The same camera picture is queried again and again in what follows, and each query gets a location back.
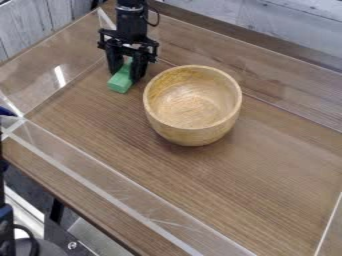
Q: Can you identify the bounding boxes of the black table leg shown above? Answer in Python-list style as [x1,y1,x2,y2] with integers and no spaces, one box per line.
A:
[50,199,66,225]

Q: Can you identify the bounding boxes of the clear acrylic tray enclosure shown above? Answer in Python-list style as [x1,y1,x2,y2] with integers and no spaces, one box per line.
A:
[0,5,342,256]

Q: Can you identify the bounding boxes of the brown wooden bowl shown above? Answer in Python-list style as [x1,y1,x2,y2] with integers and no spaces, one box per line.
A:
[144,65,244,147]

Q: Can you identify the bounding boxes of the black cable loop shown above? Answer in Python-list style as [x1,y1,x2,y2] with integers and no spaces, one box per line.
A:
[13,223,43,256]

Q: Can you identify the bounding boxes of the green rectangular block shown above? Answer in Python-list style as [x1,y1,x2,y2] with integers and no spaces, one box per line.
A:
[108,57,133,94]

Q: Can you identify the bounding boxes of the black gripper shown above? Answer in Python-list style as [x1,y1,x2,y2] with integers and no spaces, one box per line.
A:
[98,0,160,83]

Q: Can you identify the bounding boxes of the black base with screw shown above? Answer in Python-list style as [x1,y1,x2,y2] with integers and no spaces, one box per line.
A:
[13,216,98,256]

